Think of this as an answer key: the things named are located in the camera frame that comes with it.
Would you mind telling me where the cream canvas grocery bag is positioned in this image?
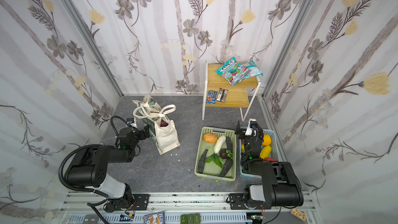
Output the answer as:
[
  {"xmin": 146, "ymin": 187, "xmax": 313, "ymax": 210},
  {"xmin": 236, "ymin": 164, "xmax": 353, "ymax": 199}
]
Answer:
[{"xmin": 133, "ymin": 95, "xmax": 180, "ymax": 155}]

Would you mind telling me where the mangosteen dark brown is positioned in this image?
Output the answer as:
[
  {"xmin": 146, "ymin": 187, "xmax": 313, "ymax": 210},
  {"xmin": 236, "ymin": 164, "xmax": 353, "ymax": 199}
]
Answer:
[{"xmin": 219, "ymin": 148, "xmax": 232, "ymax": 160}]

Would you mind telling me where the printed card box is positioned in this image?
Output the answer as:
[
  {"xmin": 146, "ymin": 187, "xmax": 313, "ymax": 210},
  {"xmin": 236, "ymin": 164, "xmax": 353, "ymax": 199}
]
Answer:
[{"xmin": 144, "ymin": 212, "xmax": 165, "ymax": 224}]

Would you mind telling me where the yellow banana mango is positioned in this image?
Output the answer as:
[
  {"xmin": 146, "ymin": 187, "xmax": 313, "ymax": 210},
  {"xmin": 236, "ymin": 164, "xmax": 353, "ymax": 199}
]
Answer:
[{"xmin": 260, "ymin": 145, "xmax": 272, "ymax": 160}]

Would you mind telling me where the yellow lemon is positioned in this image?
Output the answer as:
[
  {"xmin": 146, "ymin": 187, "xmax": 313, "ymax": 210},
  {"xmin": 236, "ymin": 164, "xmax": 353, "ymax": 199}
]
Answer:
[{"xmin": 262, "ymin": 134, "xmax": 272, "ymax": 146}]

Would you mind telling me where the dark cucumber left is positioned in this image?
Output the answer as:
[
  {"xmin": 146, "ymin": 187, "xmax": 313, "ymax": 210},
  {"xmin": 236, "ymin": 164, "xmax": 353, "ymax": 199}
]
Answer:
[{"xmin": 197, "ymin": 146, "xmax": 210, "ymax": 174}]

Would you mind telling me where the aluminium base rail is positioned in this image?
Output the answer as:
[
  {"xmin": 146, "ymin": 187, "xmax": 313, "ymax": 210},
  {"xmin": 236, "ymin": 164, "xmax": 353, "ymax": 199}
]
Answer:
[{"xmin": 54, "ymin": 191, "xmax": 323, "ymax": 224}]

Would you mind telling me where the light teal snack bag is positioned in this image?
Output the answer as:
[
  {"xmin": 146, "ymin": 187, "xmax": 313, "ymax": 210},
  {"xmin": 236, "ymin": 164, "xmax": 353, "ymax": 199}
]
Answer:
[{"xmin": 243, "ymin": 61, "xmax": 263, "ymax": 79}]

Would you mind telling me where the white radish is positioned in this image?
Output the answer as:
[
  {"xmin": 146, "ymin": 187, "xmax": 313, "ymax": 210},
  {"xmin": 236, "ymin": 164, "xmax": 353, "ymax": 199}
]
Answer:
[{"xmin": 213, "ymin": 135, "xmax": 226, "ymax": 153}]

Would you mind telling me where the green leafy vegetable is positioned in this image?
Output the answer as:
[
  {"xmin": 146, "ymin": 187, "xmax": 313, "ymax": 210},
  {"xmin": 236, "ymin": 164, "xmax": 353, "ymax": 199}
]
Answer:
[{"xmin": 205, "ymin": 153, "xmax": 224, "ymax": 169}]

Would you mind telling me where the blue candy bag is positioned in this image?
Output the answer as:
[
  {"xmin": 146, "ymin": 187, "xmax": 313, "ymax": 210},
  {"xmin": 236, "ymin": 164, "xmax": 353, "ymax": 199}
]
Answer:
[{"xmin": 206, "ymin": 90, "xmax": 218, "ymax": 104}]

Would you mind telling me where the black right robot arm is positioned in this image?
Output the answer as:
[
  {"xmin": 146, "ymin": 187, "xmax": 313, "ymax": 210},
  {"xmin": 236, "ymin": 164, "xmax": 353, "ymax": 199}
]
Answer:
[{"xmin": 230, "ymin": 120, "xmax": 304, "ymax": 209}]

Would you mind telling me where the orange bread roll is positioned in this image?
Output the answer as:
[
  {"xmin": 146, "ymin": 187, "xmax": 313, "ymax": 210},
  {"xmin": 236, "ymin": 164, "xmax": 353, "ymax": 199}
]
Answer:
[{"xmin": 203, "ymin": 133, "xmax": 218, "ymax": 144}]

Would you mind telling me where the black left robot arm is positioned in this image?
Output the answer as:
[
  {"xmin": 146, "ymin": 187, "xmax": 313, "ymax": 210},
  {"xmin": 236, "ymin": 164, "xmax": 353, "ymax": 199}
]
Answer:
[{"xmin": 58, "ymin": 115, "xmax": 150, "ymax": 212}]

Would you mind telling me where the brown chocolate bar pack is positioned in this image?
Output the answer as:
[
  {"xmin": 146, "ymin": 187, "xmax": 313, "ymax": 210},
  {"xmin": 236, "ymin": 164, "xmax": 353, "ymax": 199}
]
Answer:
[{"xmin": 216, "ymin": 88, "xmax": 228, "ymax": 103}]

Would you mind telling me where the white wooden two-tier shelf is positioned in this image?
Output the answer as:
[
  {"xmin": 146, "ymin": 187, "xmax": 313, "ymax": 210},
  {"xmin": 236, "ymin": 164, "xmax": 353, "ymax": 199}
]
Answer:
[{"xmin": 202, "ymin": 62, "xmax": 261, "ymax": 121}]

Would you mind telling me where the green button pad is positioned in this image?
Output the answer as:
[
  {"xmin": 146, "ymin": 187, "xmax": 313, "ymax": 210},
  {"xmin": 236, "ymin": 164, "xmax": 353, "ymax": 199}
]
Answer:
[{"xmin": 180, "ymin": 213, "xmax": 201, "ymax": 224}]

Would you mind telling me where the dark cucumber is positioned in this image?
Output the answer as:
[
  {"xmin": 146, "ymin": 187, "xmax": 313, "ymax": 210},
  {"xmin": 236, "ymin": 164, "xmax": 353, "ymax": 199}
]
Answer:
[
  {"xmin": 219, "ymin": 158, "xmax": 233, "ymax": 177},
  {"xmin": 197, "ymin": 146, "xmax": 210, "ymax": 174}
]

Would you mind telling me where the blue plastic basket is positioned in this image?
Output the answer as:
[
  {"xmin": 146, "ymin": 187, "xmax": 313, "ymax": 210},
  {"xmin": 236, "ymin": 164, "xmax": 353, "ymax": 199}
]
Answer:
[{"xmin": 239, "ymin": 129, "xmax": 279, "ymax": 179}]

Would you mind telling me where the dark cucumber right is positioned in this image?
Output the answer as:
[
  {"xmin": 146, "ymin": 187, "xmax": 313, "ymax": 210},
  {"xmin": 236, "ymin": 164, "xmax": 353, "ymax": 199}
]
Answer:
[{"xmin": 219, "ymin": 158, "xmax": 233, "ymax": 177}]

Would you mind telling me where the small wooden block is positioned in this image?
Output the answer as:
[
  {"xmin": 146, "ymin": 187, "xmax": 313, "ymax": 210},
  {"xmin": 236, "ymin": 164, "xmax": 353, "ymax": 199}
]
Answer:
[{"xmin": 291, "ymin": 208, "xmax": 307, "ymax": 222}]

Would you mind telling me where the green plastic basket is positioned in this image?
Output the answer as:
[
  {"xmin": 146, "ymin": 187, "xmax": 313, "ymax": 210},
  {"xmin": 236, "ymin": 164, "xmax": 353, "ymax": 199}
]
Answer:
[{"xmin": 194, "ymin": 127, "xmax": 237, "ymax": 182}]

